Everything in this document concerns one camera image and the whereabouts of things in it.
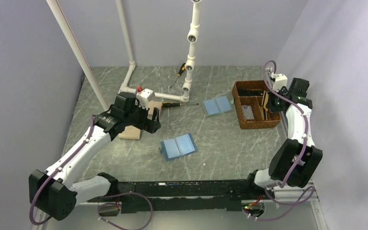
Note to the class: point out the black card in basket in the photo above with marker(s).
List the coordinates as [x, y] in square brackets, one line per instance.
[249, 93]

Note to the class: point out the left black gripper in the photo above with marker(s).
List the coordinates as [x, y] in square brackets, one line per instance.
[150, 125]

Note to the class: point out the brown wicker basket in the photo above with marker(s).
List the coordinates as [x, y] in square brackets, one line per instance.
[262, 119]

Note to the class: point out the grey card in basket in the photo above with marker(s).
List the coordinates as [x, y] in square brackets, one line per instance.
[247, 112]

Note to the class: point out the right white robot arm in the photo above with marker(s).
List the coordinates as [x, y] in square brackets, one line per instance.
[297, 159]

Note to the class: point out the black yellow screwdriver near pipe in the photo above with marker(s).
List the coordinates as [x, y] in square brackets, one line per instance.
[176, 104]

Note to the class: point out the open green card holder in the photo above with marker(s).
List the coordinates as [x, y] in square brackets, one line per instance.
[218, 105]

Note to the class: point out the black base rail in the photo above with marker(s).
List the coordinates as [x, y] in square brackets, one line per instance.
[230, 195]

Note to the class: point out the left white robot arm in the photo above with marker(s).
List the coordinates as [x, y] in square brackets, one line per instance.
[55, 190]

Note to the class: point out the tan card holder upper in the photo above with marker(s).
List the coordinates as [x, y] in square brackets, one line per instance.
[153, 105]

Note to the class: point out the teal blue card holder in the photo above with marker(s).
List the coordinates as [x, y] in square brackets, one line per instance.
[178, 147]

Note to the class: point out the tan gold credit card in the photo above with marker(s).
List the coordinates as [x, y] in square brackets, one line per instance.
[265, 101]

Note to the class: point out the black yellow screwdriver far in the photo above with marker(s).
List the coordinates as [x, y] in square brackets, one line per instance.
[179, 73]

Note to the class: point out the white PVC pipe frame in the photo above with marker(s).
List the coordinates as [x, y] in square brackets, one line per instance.
[98, 35]

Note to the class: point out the beige card holder lower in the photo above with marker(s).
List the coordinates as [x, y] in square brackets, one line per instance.
[130, 132]

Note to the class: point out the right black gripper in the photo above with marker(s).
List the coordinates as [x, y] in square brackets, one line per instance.
[272, 109]

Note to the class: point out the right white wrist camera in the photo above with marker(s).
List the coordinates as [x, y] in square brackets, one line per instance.
[279, 81]

